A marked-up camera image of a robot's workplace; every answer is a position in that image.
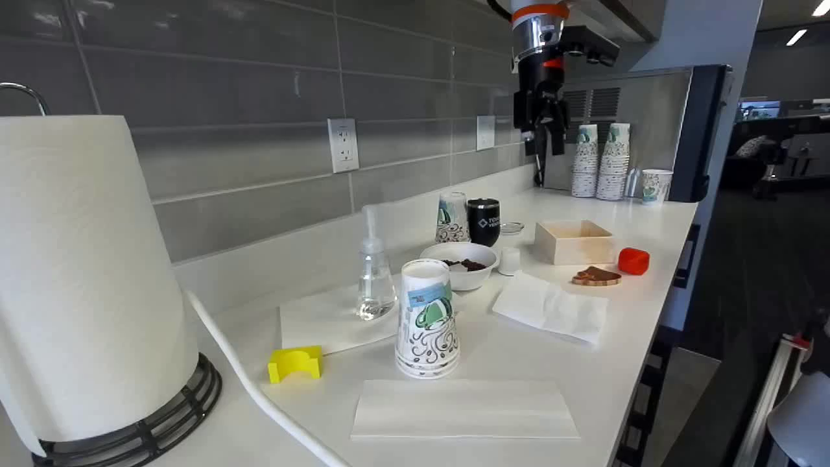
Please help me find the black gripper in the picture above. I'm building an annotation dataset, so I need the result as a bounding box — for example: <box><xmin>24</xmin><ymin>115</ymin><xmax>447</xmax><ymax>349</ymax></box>
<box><xmin>512</xmin><ymin>54</ymin><xmax>571</xmax><ymax>191</ymax></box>

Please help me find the black tumbler cup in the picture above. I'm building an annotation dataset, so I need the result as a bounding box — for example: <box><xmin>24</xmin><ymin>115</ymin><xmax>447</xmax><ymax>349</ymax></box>
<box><xmin>465</xmin><ymin>198</ymin><xmax>504</xmax><ymax>249</ymax></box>

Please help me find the printed paper cup stack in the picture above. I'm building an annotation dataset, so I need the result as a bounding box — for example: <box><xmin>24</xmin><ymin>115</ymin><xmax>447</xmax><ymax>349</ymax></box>
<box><xmin>434</xmin><ymin>191</ymin><xmax>472</xmax><ymax>245</ymax></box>
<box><xmin>391</xmin><ymin>258</ymin><xmax>461</xmax><ymax>383</ymax></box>

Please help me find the single printed paper cup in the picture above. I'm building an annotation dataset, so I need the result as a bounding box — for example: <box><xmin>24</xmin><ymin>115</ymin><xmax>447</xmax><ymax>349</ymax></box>
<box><xmin>639</xmin><ymin>166</ymin><xmax>674</xmax><ymax>206</ymax></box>

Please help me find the light wooden box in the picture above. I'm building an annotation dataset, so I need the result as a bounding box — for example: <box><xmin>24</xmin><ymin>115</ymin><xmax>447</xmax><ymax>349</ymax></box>
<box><xmin>533</xmin><ymin>218</ymin><xmax>618</xmax><ymax>268</ymax></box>

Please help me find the brown cookie piece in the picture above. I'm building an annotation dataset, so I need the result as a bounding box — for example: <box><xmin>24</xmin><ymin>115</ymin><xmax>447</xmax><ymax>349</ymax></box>
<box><xmin>568</xmin><ymin>265</ymin><xmax>626</xmax><ymax>288</ymax></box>

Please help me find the red plastic cap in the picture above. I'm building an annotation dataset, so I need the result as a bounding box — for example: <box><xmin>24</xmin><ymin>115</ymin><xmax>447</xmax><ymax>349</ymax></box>
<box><xmin>616</xmin><ymin>246</ymin><xmax>654</xmax><ymax>279</ymax></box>

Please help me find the white bowl with brown food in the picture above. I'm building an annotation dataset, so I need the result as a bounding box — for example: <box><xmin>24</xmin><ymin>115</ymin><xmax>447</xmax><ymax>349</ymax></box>
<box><xmin>417</xmin><ymin>243</ymin><xmax>504</xmax><ymax>296</ymax></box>

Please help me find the folded white paper napkin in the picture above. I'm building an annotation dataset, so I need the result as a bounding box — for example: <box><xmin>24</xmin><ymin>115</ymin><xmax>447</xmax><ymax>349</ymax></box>
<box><xmin>487</xmin><ymin>271</ymin><xmax>609</xmax><ymax>349</ymax></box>

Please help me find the black vertical partition panel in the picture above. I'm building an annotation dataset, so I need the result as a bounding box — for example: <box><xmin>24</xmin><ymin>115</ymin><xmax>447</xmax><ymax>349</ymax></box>
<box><xmin>669</xmin><ymin>62</ymin><xmax>728</xmax><ymax>206</ymax></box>

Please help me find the clear sanitizer pump bottle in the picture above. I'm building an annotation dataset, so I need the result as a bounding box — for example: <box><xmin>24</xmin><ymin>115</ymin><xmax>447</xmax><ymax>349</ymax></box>
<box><xmin>355</xmin><ymin>206</ymin><xmax>398</xmax><ymax>323</ymax></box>

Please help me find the flat white paper napkin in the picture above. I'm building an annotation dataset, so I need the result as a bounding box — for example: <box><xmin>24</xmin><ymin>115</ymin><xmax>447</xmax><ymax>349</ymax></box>
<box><xmin>350</xmin><ymin>377</ymin><xmax>581</xmax><ymax>445</ymax></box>

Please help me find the yellow plastic block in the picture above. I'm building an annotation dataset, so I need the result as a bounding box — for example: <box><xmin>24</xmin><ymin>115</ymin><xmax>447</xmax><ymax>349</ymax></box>
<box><xmin>264</xmin><ymin>346</ymin><xmax>326</xmax><ymax>386</ymax></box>

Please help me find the grey metal chair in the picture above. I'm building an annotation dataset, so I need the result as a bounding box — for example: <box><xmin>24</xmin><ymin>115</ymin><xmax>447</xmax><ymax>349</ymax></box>
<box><xmin>735</xmin><ymin>323</ymin><xmax>830</xmax><ymax>467</ymax></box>

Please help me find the white paper towel roll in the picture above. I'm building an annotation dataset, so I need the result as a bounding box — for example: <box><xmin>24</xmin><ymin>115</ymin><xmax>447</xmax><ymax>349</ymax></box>
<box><xmin>0</xmin><ymin>80</ymin><xmax>225</xmax><ymax>467</ymax></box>
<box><xmin>0</xmin><ymin>115</ymin><xmax>202</xmax><ymax>457</ymax></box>

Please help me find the white wall outlet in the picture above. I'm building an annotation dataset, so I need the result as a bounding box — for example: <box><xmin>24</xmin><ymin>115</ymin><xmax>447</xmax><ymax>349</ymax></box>
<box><xmin>472</xmin><ymin>115</ymin><xmax>501</xmax><ymax>153</ymax></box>
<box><xmin>325</xmin><ymin>118</ymin><xmax>364</xmax><ymax>178</ymax></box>

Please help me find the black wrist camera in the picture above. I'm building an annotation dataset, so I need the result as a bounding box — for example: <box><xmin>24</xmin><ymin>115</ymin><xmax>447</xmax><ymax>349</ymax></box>
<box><xmin>561</xmin><ymin>25</ymin><xmax>623</xmax><ymax>70</ymax></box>

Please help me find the white power cable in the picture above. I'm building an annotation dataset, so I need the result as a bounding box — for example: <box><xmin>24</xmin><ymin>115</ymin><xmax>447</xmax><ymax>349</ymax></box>
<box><xmin>181</xmin><ymin>292</ymin><xmax>325</xmax><ymax>467</ymax></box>

